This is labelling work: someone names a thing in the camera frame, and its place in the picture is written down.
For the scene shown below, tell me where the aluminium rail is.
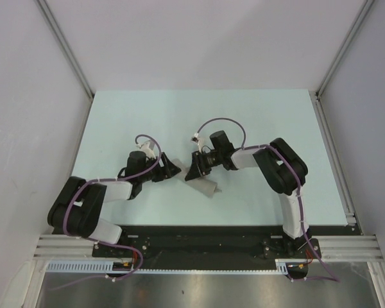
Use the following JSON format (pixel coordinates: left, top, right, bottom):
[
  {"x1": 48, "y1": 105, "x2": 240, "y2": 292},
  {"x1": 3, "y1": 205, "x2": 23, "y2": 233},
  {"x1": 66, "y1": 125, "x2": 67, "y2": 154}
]
[
  {"x1": 316, "y1": 235, "x2": 384, "y2": 262},
  {"x1": 33, "y1": 235, "x2": 94, "y2": 260}
]

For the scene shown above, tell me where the white slotted cable duct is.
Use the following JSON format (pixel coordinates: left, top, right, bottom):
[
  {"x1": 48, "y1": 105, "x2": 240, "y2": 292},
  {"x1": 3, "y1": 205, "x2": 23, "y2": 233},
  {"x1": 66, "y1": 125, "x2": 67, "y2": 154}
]
[{"x1": 46, "y1": 260, "x2": 287, "y2": 276}]

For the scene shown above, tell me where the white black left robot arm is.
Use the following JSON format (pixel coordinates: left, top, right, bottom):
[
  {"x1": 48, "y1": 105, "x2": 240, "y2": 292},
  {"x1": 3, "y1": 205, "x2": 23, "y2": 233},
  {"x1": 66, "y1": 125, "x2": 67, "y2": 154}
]
[{"x1": 47, "y1": 151, "x2": 182, "y2": 257}]

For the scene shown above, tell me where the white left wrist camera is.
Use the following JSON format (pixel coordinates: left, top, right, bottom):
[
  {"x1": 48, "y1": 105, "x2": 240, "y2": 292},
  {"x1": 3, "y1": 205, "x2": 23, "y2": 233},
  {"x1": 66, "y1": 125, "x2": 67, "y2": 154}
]
[{"x1": 137, "y1": 140, "x2": 156, "y2": 159}]

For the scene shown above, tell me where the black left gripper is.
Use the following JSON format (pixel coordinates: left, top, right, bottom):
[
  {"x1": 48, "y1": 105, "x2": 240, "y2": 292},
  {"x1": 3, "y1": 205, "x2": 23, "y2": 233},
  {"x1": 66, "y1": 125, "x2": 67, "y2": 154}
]
[{"x1": 139, "y1": 152, "x2": 180, "y2": 183}]

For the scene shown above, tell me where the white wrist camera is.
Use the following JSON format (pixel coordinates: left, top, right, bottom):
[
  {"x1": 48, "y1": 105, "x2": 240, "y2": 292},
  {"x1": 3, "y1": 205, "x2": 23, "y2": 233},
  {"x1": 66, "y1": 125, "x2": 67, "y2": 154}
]
[
  {"x1": 137, "y1": 140, "x2": 156, "y2": 159},
  {"x1": 191, "y1": 132, "x2": 203, "y2": 152}
]

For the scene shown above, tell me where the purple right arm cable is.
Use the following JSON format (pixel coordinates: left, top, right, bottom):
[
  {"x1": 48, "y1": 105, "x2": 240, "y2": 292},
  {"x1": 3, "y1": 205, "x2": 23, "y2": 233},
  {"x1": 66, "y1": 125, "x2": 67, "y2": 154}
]
[{"x1": 194, "y1": 117, "x2": 340, "y2": 283}]

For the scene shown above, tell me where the aluminium rail left front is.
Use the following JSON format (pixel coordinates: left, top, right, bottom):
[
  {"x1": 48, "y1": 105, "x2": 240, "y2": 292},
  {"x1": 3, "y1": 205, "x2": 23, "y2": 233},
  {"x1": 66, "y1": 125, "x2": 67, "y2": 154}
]
[{"x1": 33, "y1": 235, "x2": 94, "y2": 260}]

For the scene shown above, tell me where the aluminium frame post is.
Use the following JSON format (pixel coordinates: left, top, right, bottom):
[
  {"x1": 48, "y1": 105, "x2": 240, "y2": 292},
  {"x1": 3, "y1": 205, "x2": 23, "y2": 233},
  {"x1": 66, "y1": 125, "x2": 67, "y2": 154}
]
[
  {"x1": 317, "y1": 0, "x2": 384, "y2": 96},
  {"x1": 35, "y1": 0, "x2": 95, "y2": 99}
]

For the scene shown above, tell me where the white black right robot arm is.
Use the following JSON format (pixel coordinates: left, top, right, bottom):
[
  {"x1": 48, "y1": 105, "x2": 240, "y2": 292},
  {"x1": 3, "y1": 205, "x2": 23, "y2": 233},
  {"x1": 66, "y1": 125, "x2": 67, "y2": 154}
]
[{"x1": 185, "y1": 130, "x2": 309, "y2": 257}]

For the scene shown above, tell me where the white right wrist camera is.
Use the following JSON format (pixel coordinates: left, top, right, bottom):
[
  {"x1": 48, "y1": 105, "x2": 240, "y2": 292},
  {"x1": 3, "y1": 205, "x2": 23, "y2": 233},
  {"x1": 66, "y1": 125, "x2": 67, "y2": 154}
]
[{"x1": 191, "y1": 132, "x2": 203, "y2": 152}]

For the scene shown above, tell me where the left aluminium frame post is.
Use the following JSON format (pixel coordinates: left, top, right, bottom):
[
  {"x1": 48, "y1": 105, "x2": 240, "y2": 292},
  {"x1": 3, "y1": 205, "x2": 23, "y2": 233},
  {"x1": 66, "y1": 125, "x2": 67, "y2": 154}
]
[{"x1": 35, "y1": 0, "x2": 95, "y2": 99}]

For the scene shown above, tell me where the right aluminium frame post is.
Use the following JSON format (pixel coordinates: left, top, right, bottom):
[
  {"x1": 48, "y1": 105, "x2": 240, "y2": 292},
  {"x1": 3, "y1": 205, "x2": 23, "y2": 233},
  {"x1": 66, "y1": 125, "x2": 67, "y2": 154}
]
[{"x1": 317, "y1": 0, "x2": 384, "y2": 96}]

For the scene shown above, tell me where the aluminium rail right front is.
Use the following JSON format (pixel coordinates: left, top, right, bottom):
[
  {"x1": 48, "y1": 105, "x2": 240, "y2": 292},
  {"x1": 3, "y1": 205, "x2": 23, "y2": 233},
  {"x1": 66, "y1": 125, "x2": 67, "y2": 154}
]
[{"x1": 316, "y1": 235, "x2": 384, "y2": 262}]

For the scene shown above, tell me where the grey cloth napkin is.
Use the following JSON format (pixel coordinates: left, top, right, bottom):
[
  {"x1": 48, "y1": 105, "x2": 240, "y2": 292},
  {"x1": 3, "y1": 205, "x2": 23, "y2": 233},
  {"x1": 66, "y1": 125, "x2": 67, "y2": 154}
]
[{"x1": 172, "y1": 158, "x2": 222, "y2": 198}]

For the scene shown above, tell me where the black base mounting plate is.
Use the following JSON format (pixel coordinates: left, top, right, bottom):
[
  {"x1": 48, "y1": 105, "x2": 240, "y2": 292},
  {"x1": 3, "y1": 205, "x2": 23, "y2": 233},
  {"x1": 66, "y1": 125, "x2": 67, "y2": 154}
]
[{"x1": 52, "y1": 223, "x2": 363, "y2": 278}]

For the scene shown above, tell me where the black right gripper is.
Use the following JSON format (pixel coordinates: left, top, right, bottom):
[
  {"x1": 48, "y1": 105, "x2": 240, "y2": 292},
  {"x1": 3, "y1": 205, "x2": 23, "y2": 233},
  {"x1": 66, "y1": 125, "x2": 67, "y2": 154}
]
[{"x1": 185, "y1": 151, "x2": 222, "y2": 182}]

